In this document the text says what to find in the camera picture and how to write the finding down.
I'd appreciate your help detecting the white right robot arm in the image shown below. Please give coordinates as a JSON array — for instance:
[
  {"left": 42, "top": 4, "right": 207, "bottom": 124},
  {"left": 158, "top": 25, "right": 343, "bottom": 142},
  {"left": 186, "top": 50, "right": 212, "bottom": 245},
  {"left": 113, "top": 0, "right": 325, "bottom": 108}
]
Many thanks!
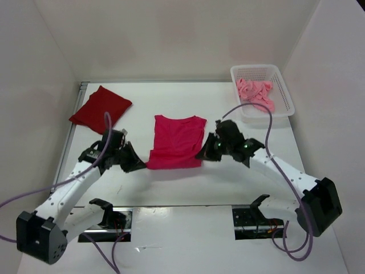
[{"left": 196, "top": 120, "right": 343, "bottom": 237}]

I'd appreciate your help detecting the dark red t shirt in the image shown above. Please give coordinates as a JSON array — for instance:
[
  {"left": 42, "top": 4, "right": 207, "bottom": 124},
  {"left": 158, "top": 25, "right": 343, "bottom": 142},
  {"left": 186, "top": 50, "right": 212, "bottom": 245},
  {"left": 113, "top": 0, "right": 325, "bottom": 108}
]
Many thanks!
[{"left": 69, "top": 86, "right": 132, "bottom": 134}]

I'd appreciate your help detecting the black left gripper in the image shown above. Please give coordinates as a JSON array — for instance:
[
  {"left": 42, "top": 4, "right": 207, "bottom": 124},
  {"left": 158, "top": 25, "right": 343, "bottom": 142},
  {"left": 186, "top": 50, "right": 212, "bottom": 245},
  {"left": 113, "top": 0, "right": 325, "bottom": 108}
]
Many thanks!
[{"left": 112, "top": 140, "right": 147, "bottom": 172}]

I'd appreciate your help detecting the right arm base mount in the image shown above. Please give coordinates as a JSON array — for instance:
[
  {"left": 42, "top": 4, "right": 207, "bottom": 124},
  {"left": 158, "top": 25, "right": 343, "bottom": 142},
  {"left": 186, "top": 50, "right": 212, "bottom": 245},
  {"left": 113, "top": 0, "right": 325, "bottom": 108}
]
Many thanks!
[{"left": 232, "top": 205, "right": 284, "bottom": 240}]

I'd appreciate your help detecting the light pink t shirt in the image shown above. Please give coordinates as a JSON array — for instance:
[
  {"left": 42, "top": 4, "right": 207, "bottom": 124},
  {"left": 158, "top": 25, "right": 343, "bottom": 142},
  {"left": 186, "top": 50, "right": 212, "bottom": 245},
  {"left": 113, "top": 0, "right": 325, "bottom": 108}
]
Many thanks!
[{"left": 236, "top": 78, "right": 275, "bottom": 112}]

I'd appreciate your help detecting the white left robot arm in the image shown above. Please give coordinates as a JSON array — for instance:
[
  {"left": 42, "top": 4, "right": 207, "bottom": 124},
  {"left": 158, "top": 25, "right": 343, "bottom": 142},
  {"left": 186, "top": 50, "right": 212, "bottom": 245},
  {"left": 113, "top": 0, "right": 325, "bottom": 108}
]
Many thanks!
[{"left": 16, "top": 130, "right": 146, "bottom": 265}]

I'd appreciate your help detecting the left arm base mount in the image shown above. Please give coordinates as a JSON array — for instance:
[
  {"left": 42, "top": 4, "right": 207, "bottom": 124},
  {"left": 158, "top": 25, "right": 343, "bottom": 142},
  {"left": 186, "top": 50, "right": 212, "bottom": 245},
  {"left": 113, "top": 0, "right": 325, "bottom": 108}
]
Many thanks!
[{"left": 78, "top": 207, "right": 133, "bottom": 243}]

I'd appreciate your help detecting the white plastic basket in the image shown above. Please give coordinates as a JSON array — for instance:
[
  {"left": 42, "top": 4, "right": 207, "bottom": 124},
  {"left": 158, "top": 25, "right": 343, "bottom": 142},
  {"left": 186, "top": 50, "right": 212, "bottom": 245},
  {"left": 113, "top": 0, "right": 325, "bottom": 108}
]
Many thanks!
[{"left": 230, "top": 64, "right": 295, "bottom": 123}]

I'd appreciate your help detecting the magenta t shirt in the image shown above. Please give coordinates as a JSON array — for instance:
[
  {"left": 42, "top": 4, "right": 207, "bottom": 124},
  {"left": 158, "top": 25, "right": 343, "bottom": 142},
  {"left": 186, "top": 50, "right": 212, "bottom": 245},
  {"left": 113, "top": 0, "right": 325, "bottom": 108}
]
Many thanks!
[{"left": 147, "top": 115, "right": 207, "bottom": 170}]

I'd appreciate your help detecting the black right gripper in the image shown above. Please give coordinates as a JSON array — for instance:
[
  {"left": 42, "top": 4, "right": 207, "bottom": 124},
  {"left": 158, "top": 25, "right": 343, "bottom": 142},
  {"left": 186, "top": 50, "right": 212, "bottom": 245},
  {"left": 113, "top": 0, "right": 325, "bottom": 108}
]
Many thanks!
[{"left": 195, "top": 131, "right": 233, "bottom": 161}]

